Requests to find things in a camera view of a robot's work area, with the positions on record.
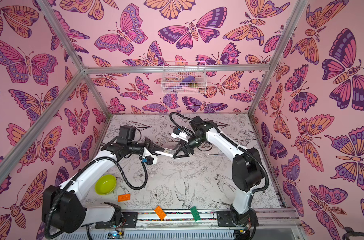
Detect orange lego brick on rail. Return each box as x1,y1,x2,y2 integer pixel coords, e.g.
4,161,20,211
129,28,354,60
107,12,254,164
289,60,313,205
154,206,167,221

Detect green lego brick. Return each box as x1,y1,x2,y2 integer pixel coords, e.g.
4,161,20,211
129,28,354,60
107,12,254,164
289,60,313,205
190,206,201,222

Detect white wire basket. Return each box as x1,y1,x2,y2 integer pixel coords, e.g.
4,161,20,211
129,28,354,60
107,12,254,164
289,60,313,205
160,61,207,95

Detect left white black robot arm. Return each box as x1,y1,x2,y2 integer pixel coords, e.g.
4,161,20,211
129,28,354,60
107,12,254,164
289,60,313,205
42,126,165,240

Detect orange lego brick left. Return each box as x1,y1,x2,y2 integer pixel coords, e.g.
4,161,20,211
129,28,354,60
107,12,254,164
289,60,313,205
118,194,131,202

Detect purple object in basket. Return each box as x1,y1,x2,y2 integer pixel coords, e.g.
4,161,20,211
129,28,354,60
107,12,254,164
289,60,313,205
182,76,195,83

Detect white remote control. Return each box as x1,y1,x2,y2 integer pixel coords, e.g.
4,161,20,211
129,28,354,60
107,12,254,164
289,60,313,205
155,149,177,158

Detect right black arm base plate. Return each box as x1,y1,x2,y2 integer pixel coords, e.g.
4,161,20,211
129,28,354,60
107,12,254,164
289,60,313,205
217,209,259,228

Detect aluminium front rail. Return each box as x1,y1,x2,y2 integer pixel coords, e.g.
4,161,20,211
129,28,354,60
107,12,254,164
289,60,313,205
54,208,300,230

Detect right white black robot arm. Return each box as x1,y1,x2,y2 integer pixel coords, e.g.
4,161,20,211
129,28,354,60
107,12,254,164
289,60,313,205
169,112,269,228

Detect white slotted cable duct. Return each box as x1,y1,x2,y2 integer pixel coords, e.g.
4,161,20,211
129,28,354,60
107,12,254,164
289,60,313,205
58,229,237,240

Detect small green circuit board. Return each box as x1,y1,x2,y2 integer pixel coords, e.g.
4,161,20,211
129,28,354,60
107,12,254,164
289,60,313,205
108,231,124,240

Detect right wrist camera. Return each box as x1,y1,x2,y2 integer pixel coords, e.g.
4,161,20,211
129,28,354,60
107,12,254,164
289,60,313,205
171,127,188,142

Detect lime green bowl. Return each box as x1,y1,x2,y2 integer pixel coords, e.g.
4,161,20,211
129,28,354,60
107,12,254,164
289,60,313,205
95,175,117,195

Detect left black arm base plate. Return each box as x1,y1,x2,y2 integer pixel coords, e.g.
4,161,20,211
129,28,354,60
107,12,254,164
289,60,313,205
95,212,139,229

